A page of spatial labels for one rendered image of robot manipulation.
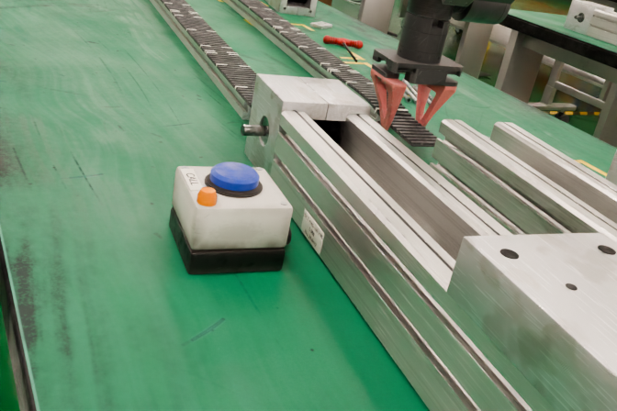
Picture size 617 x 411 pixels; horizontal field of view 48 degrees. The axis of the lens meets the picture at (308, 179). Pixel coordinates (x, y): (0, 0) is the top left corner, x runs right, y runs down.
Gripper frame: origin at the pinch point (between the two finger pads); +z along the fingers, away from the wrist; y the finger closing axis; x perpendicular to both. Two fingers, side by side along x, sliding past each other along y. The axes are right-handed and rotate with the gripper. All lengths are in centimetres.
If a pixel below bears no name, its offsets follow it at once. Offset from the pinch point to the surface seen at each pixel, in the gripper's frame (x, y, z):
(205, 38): 32.1, -19.8, -1.4
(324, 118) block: -15.1, -18.7, -5.9
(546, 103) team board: 233, 239, 72
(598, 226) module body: -39.2, -4.1, -6.3
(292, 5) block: 80, 13, 1
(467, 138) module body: -20.2, -4.5, -6.1
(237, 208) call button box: -31.1, -32.3, -4.3
